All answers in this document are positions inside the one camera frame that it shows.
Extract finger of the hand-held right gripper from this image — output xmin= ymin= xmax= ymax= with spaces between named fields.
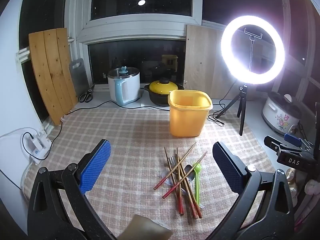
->
xmin=264 ymin=135 xmax=288 ymax=156
xmin=284 ymin=133 xmax=313 ymax=151

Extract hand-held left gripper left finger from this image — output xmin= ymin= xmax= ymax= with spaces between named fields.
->
xmin=27 ymin=139 xmax=118 ymax=240

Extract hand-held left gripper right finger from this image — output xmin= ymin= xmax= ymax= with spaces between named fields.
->
xmin=212 ymin=141 xmax=295 ymax=240

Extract red-tipped wooden chopstick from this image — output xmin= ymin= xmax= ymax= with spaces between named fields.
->
xmin=178 ymin=155 xmax=203 ymax=218
xmin=164 ymin=147 xmax=183 ymax=215
xmin=162 ymin=151 xmax=208 ymax=200
xmin=154 ymin=142 xmax=197 ymax=190
xmin=169 ymin=160 xmax=186 ymax=215
xmin=176 ymin=147 xmax=198 ymax=220

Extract green plastic spoon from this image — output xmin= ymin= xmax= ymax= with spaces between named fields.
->
xmin=192 ymin=162 xmax=202 ymax=205

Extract metal spoon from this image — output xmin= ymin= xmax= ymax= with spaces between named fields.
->
xmin=184 ymin=164 xmax=197 ymax=193

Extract metal fork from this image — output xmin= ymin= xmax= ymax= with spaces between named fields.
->
xmin=168 ymin=155 xmax=187 ymax=197

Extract yellow plastic container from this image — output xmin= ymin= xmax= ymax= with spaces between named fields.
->
xmin=168 ymin=89 xmax=213 ymax=138

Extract person's right hand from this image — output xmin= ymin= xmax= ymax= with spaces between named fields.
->
xmin=285 ymin=169 xmax=320 ymax=205

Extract person's left hand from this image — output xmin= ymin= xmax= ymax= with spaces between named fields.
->
xmin=117 ymin=214 xmax=173 ymax=240

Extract floral white rice cooker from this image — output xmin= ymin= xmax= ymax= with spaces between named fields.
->
xmin=262 ymin=91 xmax=302 ymax=136

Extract plaid tablecloth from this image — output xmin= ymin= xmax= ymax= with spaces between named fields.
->
xmin=21 ymin=105 xmax=278 ymax=240

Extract black tripod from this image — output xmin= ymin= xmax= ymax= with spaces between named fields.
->
xmin=215 ymin=84 xmax=250 ymax=136

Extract white power strip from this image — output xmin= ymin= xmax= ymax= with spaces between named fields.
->
xmin=20 ymin=130 xmax=53 ymax=161

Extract white and blue electric cooker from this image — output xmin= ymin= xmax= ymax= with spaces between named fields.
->
xmin=107 ymin=66 xmax=141 ymax=107

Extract grey cutting board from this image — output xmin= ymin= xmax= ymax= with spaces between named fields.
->
xmin=69 ymin=58 xmax=90 ymax=98

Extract black pot with yellow lid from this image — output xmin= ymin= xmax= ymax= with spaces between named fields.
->
xmin=144 ymin=77 xmax=185 ymax=107

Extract wooden slat board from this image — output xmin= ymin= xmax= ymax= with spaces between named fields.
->
xmin=28 ymin=27 xmax=78 ymax=126

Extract phone holder on gooseneck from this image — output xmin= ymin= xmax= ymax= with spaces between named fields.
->
xmin=244 ymin=27 xmax=263 ymax=72

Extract light plywood board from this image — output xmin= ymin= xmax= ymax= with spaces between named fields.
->
xmin=184 ymin=24 xmax=240 ymax=100

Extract black power cable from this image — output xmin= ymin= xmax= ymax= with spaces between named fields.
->
xmin=22 ymin=100 xmax=173 ymax=155

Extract black ring light cable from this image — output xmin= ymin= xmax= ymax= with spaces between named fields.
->
xmin=208 ymin=90 xmax=234 ymax=127

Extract black handled scissors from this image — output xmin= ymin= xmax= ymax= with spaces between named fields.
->
xmin=79 ymin=85 xmax=95 ymax=103

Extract white window frame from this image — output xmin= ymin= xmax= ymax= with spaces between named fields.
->
xmin=15 ymin=0 xmax=320 ymax=105

